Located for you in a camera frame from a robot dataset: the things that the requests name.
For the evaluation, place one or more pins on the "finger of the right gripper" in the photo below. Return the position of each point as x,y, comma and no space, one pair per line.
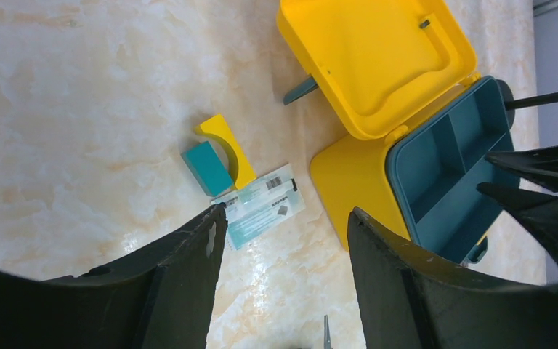
536,212
539,166

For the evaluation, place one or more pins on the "black handled scissors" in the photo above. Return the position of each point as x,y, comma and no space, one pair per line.
326,334

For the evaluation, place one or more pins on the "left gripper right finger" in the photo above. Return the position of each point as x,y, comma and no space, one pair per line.
412,298

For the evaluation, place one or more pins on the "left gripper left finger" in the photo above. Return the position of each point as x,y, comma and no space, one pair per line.
159,296

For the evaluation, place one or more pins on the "yellow plastic medicine box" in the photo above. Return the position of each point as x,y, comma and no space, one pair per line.
385,67

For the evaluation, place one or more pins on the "teal divided tray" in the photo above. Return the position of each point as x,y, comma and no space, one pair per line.
434,173

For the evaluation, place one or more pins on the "yellow teal tape roll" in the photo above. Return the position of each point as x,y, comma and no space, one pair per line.
218,163

